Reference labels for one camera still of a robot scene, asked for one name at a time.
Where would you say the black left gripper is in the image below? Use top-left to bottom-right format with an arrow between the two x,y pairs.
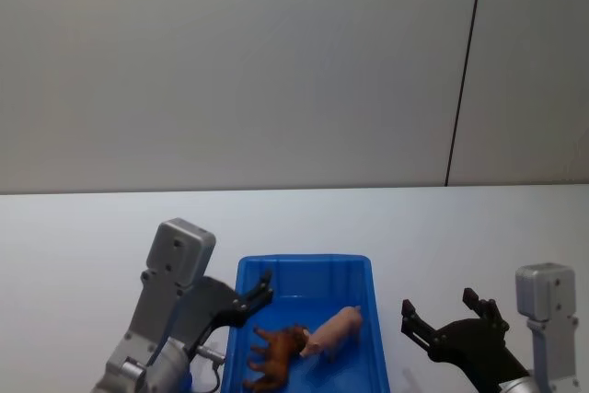
169,269 -> 276,348

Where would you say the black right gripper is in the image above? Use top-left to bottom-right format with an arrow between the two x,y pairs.
400,287 -> 531,393

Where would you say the brown toy animal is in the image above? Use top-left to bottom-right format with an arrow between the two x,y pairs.
242,324 -> 309,393

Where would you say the blue plastic tray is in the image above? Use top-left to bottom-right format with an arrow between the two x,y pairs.
220,253 -> 392,393

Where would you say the pink toy pig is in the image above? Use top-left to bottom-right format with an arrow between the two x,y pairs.
299,305 -> 364,364

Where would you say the thin dark cable silver plug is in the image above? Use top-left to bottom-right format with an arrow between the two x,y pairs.
196,344 -> 227,393

